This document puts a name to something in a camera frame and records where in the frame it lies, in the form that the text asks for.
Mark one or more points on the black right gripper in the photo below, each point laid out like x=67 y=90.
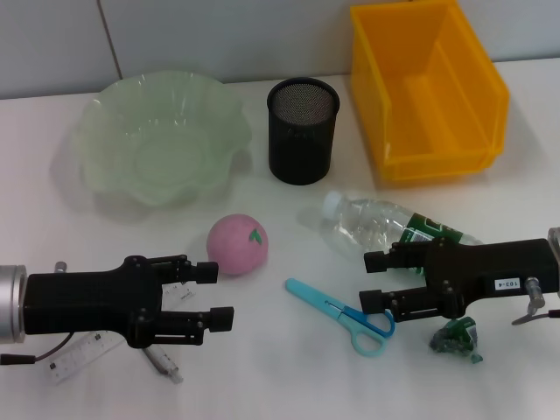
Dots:
x=472 y=271

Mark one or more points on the green glass fruit plate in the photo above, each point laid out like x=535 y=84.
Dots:
x=162 y=140

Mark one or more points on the grey transparent pen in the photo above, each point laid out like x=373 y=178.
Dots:
x=164 y=365

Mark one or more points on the black mesh pen holder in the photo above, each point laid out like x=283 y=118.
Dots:
x=302 y=140

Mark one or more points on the transparent plastic ruler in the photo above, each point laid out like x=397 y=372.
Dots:
x=74 y=363

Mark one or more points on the green plastic wrapper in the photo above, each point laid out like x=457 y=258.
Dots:
x=452 y=339

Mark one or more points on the blue scissors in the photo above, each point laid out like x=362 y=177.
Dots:
x=315 y=297

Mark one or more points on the pink toy peach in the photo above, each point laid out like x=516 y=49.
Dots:
x=234 y=249

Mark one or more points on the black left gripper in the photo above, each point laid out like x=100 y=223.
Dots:
x=87 y=302

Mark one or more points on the yellow plastic bin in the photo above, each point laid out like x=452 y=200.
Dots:
x=433 y=105

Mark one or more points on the clear bottle with green label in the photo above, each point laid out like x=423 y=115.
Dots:
x=367 y=223

